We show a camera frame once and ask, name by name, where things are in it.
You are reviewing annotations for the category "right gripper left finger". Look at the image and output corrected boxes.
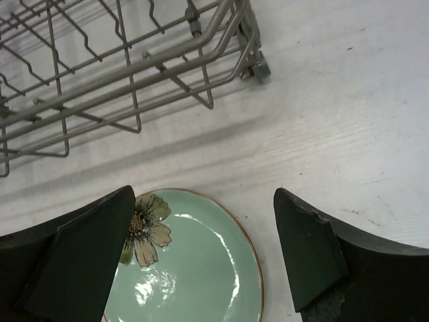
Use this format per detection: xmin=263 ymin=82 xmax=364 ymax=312
xmin=1 ymin=185 xmax=135 ymax=321

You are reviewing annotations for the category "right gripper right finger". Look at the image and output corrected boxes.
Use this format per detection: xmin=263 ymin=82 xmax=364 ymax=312
xmin=273 ymin=188 xmax=428 ymax=321

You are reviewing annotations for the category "mint green flower plate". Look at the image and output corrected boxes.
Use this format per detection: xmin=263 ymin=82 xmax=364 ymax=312
xmin=103 ymin=189 xmax=264 ymax=321

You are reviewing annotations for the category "grey wire dish rack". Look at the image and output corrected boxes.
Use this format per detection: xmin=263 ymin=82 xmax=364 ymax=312
xmin=1 ymin=1 xmax=271 ymax=177

